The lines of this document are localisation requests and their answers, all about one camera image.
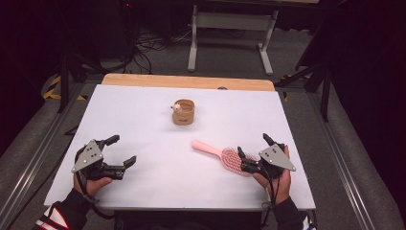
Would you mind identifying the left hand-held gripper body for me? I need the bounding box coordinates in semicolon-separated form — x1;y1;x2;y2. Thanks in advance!
71;139;126;181

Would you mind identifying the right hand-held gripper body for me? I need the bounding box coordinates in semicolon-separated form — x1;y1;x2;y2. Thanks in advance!
240;142;297;180

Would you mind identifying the pink hairbrush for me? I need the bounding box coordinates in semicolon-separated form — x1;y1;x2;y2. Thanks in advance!
192;139;257;178

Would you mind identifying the tan round container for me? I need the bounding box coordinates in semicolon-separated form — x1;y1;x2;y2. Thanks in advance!
171;98;196;126

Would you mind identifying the person's right hand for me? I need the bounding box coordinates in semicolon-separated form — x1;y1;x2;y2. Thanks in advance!
253;145;292;206

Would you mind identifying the person's left hand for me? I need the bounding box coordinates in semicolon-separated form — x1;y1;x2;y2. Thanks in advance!
73;176;114;197

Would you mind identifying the white board sheet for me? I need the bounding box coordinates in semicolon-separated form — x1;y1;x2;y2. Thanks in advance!
43;83;317;212

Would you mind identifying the black metal stand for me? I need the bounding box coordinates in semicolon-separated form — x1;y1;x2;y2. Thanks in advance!
273;60;333;123
56;52;108;114

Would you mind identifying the yellow black hazard tape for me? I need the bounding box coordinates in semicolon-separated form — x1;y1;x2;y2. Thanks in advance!
42;75;88;102

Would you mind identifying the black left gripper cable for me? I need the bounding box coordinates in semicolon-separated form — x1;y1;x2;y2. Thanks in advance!
75;149;117;221

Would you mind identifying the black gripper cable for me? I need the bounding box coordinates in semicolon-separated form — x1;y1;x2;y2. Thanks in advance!
75;149;117;221
260;169;282;226

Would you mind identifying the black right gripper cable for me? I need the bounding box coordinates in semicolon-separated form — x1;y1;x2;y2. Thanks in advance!
260;169;282;226

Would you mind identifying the aluminium floor rail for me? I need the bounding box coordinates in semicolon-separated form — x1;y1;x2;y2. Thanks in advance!
0;81;84;226
306;92;379;230

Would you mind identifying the tangle of black floor cables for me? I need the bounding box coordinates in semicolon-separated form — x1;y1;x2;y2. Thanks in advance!
125;27;194;75

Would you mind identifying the grey metal table frame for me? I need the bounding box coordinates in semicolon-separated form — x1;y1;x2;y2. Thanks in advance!
187;3;280;77

